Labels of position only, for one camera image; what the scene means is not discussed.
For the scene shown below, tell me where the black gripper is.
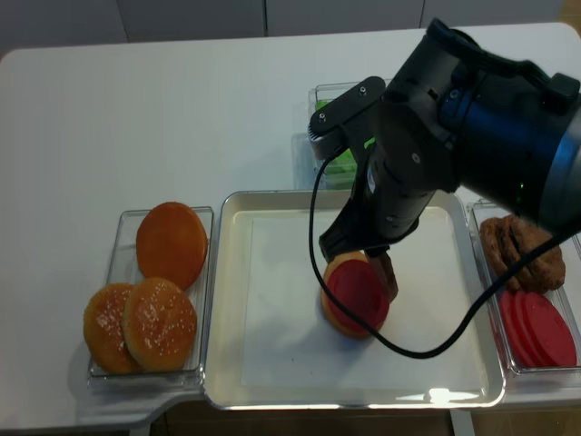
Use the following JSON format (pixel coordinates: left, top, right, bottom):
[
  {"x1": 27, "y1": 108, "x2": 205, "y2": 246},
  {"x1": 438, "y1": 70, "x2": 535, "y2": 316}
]
[{"x1": 319, "y1": 102, "x2": 458, "y2": 263}]

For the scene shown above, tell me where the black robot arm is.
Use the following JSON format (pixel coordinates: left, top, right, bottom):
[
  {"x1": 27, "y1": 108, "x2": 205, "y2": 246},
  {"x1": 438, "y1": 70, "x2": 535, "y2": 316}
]
[{"x1": 309, "y1": 19, "x2": 580, "y2": 260}]

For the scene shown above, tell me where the clear lettuce cheese container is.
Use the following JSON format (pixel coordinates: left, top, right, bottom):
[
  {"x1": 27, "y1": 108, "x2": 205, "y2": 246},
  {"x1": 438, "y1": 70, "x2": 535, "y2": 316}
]
[{"x1": 290, "y1": 82, "x2": 356, "y2": 190}]

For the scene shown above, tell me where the red tomato slice on bun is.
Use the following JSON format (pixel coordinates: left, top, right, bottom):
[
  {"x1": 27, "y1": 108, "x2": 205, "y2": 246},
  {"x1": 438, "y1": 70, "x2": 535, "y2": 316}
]
[{"x1": 326, "y1": 260, "x2": 389, "y2": 331}]

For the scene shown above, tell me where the bottom bun on tray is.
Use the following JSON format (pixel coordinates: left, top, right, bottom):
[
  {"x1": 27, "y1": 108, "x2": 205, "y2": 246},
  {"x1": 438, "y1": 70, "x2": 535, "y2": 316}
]
[{"x1": 320, "y1": 252, "x2": 369, "y2": 340}]

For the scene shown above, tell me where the white paper sheet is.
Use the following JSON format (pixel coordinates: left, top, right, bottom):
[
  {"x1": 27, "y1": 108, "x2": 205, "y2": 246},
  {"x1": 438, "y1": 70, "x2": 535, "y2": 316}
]
[{"x1": 242, "y1": 207, "x2": 483, "y2": 397}]

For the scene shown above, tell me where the silver metal tray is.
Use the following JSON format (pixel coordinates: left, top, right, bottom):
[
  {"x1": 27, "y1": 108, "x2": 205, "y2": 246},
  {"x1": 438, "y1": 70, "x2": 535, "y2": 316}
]
[{"x1": 203, "y1": 191, "x2": 505, "y2": 410}]

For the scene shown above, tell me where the plain brown bun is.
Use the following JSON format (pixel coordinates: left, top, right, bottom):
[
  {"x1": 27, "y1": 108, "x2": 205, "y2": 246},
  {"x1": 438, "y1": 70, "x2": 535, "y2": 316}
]
[{"x1": 136, "y1": 202, "x2": 209, "y2": 291}]

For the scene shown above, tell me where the brown meat patty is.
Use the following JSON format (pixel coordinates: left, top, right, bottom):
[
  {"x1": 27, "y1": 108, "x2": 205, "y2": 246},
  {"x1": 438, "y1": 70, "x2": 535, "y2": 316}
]
[
  {"x1": 479, "y1": 214, "x2": 535, "y2": 292},
  {"x1": 510, "y1": 217, "x2": 566, "y2": 291}
]

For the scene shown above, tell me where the sesame bun right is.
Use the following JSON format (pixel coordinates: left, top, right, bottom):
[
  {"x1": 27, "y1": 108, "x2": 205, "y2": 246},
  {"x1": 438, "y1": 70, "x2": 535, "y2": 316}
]
[{"x1": 122, "y1": 277, "x2": 197, "y2": 372}]

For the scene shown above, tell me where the sesame bun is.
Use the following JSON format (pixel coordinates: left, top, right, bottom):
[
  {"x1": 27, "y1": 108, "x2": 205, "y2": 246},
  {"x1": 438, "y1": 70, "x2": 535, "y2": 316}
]
[
  {"x1": 122, "y1": 277, "x2": 197, "y2": 372},
  {"x1": 83, "y1": 282, "x2": 141, "y2": 374}
]

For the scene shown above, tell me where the clear bun container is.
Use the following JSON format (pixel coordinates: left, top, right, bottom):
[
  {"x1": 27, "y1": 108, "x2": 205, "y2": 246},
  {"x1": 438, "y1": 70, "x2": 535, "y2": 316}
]
[{"x1": 87, "y1": 206, "x2": 214, "y2": 394}]

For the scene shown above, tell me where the red tomato slice stack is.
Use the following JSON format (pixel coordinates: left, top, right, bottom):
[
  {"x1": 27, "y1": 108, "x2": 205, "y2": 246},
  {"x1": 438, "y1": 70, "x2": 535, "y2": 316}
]
[{"x1": 499, "y1": 292, "x2": 577, "y2": 368}]

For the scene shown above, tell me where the clear patty tomato container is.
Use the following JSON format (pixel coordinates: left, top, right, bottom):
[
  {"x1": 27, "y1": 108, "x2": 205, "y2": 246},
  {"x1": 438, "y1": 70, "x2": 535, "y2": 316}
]
[{"x1": 467, "y1": 200, "x2": 580, "y2": 391}]

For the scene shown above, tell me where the sesame bun left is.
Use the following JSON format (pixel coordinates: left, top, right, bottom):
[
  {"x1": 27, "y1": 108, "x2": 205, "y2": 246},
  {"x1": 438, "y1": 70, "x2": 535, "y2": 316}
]
[{"x1": 83, "y1": 282, "x2": 141, "y2": 374}]

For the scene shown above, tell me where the black cable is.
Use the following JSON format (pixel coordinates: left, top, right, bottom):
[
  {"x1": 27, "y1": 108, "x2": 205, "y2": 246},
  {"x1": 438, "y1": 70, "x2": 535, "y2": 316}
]
[{"x1": 309, "y1": 156, "x2": 574, "y2": 358}]

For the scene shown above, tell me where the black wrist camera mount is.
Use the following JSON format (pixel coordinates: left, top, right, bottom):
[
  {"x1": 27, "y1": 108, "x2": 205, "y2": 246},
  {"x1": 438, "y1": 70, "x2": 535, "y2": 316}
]
[{"x1": 308, "y1": 76, "x2": 386, "y2": 162}]

